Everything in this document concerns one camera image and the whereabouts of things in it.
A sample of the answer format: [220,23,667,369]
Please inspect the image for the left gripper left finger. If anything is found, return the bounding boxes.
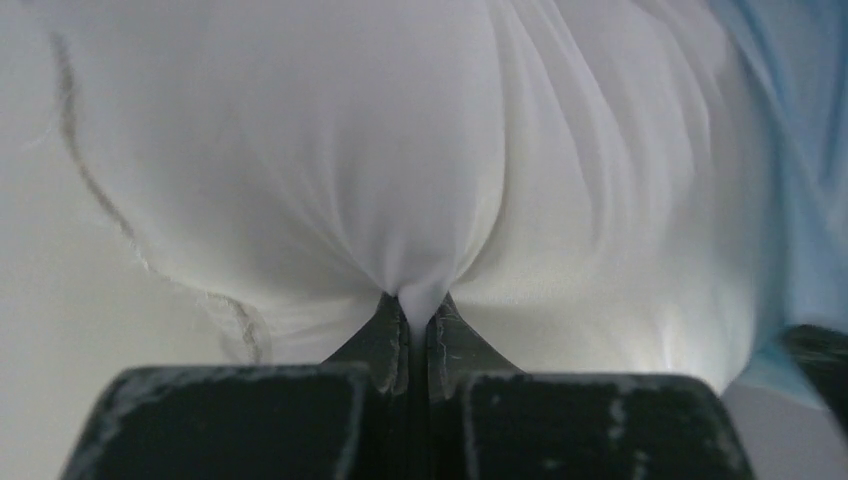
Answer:
[63,296,408,479]

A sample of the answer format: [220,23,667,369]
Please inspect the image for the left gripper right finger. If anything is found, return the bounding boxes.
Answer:
[426,298,754,479]

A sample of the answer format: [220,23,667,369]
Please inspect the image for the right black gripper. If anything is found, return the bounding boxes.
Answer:
[782,325,847,436]

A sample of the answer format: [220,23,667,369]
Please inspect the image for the white pillow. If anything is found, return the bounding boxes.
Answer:
[23,1,780,391]

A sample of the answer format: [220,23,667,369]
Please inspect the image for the light blue pillowcase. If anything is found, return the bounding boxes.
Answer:
[710,1,847,406]

